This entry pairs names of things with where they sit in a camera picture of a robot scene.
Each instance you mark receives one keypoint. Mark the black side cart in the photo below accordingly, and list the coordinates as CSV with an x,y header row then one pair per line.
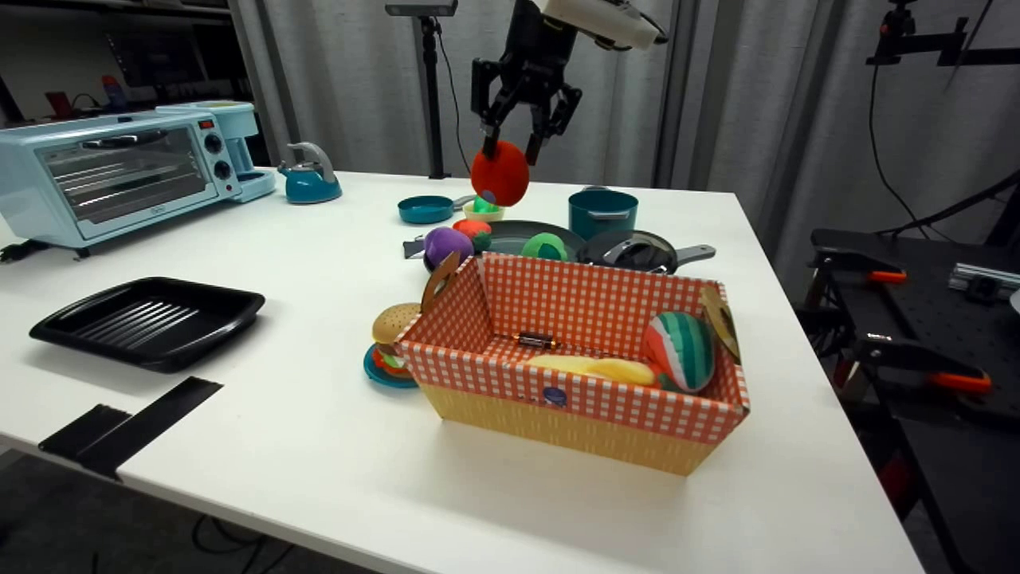
x,y
928,366

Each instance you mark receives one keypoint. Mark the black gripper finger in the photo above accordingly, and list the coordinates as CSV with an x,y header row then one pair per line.
x,y
540,132
489,132

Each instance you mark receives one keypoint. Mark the orange checkered cardboard basket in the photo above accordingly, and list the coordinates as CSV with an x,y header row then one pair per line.
x,y
486,317

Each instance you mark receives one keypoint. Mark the light blue toaster oven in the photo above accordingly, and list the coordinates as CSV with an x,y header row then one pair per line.
x,y
90,179

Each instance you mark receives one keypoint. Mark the colourful taco plush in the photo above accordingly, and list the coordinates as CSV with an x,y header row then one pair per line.
x,y
482,208

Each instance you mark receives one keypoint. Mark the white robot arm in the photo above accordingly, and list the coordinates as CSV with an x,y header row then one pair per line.
x,y
611,23

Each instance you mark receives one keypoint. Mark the yellow banana plush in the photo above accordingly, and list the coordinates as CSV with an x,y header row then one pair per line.
x,y
597,366

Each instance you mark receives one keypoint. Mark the black toy pot lid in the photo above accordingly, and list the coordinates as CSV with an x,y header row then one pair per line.
x,y
642,248

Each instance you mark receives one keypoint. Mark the black grill tray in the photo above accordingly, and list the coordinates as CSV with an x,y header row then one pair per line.
x,y
159,322

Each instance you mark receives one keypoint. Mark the black tape strip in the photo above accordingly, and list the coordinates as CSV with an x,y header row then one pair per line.
x,y
108,438

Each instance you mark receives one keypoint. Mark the grey curtain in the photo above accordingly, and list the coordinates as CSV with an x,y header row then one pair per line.
x,y
771,100

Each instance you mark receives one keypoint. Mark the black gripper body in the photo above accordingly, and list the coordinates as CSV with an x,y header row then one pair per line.
x,y
532,70

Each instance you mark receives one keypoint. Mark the burger plush on saucer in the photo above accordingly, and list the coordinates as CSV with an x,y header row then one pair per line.
x,y
385,360

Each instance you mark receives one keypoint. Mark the watermelon slice plush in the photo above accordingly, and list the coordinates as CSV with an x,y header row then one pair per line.
x,y
680,353

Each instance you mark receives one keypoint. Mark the dark grey plate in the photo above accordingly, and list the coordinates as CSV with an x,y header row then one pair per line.
x,y
514,234

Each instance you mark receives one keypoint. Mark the teal toy pot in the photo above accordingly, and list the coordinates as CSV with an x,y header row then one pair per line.
x,y
594,211

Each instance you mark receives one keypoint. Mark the black tripod pole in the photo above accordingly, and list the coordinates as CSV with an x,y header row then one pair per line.
x,y
424,25

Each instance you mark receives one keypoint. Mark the red round plush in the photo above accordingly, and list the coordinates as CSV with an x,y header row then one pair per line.
x,y
503,176

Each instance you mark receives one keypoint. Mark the teal toy frying pan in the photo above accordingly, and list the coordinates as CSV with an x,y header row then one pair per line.
x,y
430,208

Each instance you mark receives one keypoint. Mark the purple plush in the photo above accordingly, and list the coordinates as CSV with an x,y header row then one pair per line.
x,y
439,244

